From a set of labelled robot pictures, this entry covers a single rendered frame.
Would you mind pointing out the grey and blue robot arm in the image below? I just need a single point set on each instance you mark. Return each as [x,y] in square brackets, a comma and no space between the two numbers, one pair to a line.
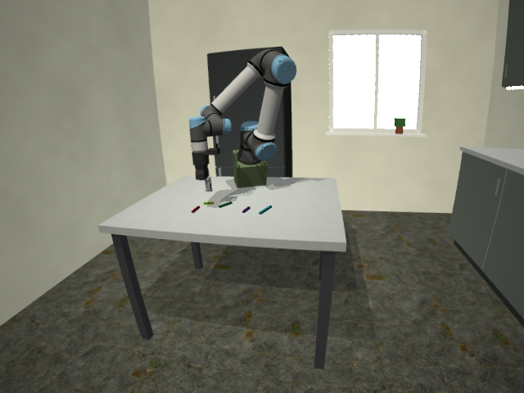
[278,70]

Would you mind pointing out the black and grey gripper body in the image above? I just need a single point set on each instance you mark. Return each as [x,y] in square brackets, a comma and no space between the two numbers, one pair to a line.
[200,158]

